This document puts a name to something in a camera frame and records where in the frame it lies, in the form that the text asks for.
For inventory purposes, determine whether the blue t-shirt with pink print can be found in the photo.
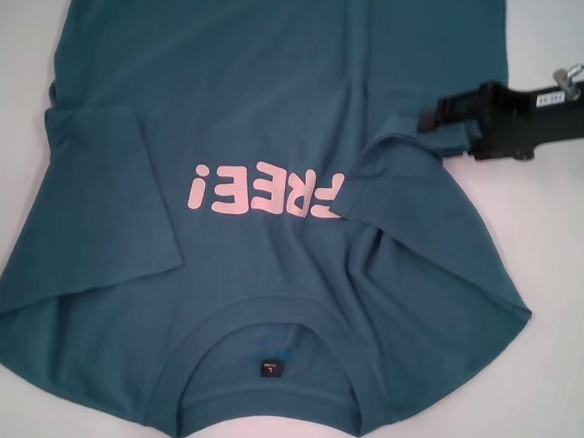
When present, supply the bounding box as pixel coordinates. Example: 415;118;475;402
0;0;556;438

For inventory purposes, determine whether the silver right connector plug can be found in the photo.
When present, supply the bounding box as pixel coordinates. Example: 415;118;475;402
550;61;584;96

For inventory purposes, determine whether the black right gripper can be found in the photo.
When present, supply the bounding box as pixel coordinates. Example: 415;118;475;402
414;67;584;169

